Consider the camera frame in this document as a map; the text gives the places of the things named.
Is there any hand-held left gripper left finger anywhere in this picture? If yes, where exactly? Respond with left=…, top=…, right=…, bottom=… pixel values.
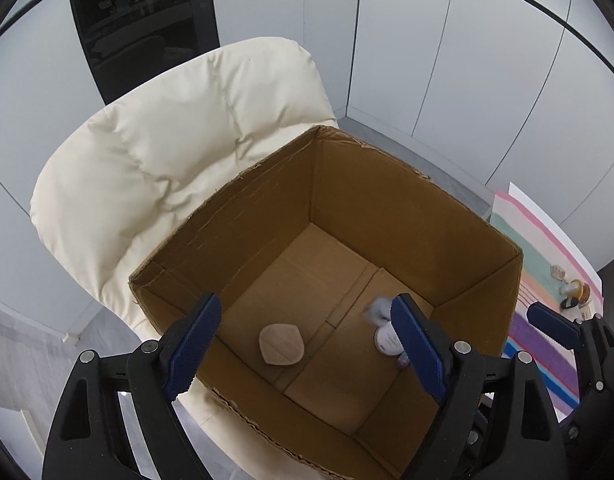
left=41, top=292, right=223, bottom=480

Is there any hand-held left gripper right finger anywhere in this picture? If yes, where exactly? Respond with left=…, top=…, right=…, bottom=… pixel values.
left=391, top=293, right=568, bottom=480

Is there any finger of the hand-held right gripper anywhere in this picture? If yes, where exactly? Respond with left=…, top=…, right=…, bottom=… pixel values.
left=526, top=302, right=586, bottom=350

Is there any red jar yellow lid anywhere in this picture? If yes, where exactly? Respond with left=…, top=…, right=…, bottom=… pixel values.
left=569, top=280, right=592, bottom=306

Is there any small white round container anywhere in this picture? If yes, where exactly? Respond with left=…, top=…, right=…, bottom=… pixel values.
left=365, top=296, right=394, bottom=328

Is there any beige teardrop powder puff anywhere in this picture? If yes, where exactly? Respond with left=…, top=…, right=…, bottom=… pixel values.
left=258, top=323, right=306, bottom=367

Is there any brown cardboard box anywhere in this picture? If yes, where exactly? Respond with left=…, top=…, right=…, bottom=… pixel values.
left=128, top=125, right=524, bottom=480

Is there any striped cloth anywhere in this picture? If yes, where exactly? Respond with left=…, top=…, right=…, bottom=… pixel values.
left=489, top=192, right=605, bottom=411

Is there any white table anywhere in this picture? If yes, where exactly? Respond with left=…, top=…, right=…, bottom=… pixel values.
left=508, top=182, right=608, bottom=306

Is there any cream padded chair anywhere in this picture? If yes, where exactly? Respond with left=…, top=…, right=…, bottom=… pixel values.
left=29, top=36, right=340, bottom=480

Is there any black glass panel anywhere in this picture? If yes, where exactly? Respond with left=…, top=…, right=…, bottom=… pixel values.
left=67, top=0, right=220, bottom=106

